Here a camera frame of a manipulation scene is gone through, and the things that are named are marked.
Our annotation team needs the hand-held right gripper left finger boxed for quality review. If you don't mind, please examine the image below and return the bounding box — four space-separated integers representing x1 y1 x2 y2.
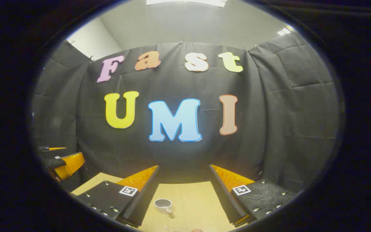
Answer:
71 165 160 228

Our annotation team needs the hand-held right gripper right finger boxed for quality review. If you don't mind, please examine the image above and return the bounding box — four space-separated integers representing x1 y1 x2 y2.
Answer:
209 164 299 227

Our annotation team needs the white cup with wooden handle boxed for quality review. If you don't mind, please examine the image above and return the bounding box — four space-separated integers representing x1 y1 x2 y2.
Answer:
154 198 175 219

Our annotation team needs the wooden desktop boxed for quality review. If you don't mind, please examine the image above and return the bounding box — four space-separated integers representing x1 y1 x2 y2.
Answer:
71 172 247 232

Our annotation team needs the black backdrop cloth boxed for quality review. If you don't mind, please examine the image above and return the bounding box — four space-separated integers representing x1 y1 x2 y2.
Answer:
31 31 340 194

